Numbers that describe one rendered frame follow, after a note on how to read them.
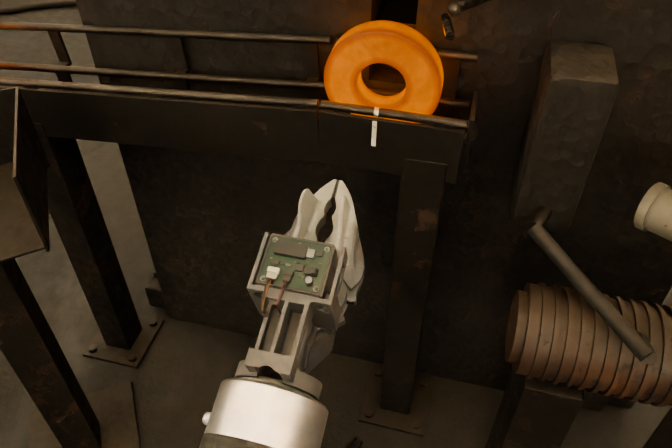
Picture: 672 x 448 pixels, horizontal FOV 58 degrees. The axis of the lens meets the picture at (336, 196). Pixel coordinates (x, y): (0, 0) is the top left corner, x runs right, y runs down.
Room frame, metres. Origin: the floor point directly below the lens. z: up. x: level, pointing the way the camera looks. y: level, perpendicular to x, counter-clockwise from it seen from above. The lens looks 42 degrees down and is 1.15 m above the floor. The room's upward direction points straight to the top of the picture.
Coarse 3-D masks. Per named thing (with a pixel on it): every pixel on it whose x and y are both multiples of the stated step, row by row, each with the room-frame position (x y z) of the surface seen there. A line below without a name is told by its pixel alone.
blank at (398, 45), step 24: (360, 24) 0.71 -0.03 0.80; (384, 24) 0.70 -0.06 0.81; (336, 48) 0.69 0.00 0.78; (360, 48) 0.69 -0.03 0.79; (384, 48) 0.68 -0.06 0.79; (408, 48) 0.67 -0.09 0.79; (432, 48) 0.69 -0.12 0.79; (336, 72) 0.69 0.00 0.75; (360, 72) 0.71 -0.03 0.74; (408, 72) 0.67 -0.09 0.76; (432, 72) 0.67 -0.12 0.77; (336, 96) 0.69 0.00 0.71; (360, 96) 0.69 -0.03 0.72; (384, 96) 0.71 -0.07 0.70; (408, 96) 0.67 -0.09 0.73; (432, 96) 0.66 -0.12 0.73
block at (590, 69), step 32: (544, 64) 0.66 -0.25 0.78; (576, 64) 0.62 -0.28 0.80; (608, 64) 0.62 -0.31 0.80; (544, 96) 0.61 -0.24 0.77; (576, 96) 0.59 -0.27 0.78; (608, 96) 0.58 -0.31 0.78; (544, 128) 0.60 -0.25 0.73; (576, 128) 0.59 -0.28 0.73; (544, 160) 0.59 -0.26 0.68; (576, 160) 0.59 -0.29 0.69; (512, 192) 0.65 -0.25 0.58; (544, 192) 0.59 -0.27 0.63; (576, 192) 0.58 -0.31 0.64
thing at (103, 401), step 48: (0, 96) 0.70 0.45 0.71; (0, 144) 0.69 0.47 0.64; (0, 192) 0.62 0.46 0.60; (0, 240) 0.53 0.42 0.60; (48, 240) 0.53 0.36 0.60; (0, 288) 0.55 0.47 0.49; (0, 336) 0.54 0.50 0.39; (48, 336) 0.58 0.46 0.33; (48, 384) 0.55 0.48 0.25; (48, 432) 0.59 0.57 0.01; (96, 432) 0.57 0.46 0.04
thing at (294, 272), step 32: (288, 256) 0.34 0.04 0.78; (320, 256) 0.34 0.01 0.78; (256, 288) 0.31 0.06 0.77; (288, 288) 0.31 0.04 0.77; (320, 288) 0.31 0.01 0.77; (288, 320) 0.30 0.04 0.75; (320, 320) 0.31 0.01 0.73; (256, 352) 0.26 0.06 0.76; (288, 352) 0.28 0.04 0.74; (288, 384) 0.25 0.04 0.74; (320, 384) 0.26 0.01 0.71
